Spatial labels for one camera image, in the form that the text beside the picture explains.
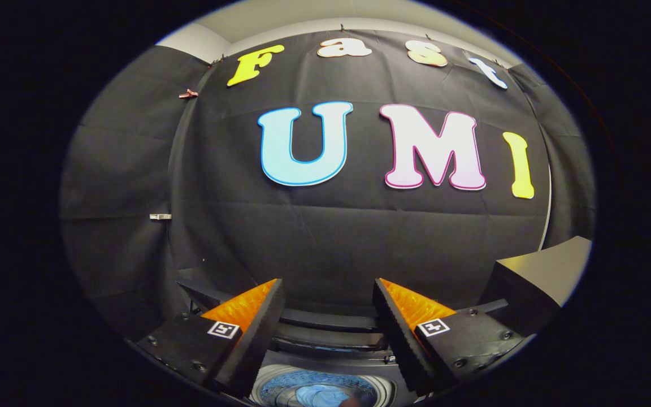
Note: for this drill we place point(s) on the light blue collared shirt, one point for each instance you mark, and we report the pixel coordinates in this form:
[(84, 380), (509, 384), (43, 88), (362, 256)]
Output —
[(320, 395)]

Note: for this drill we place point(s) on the small pink clip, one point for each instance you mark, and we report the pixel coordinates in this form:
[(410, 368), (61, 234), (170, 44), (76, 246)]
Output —
[(189, 94)]

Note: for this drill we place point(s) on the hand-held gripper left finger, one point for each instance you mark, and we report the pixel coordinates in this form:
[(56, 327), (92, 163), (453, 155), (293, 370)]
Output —
[(263, 333)]

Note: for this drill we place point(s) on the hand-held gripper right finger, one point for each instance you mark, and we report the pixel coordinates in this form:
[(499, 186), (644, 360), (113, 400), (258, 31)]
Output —
[(396, 330)]

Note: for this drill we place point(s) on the small white clip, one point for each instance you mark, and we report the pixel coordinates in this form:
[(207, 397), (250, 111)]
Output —
[(160, 216)]

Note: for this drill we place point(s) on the black backdrop cloth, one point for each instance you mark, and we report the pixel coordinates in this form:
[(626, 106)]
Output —
[(331, 237)]

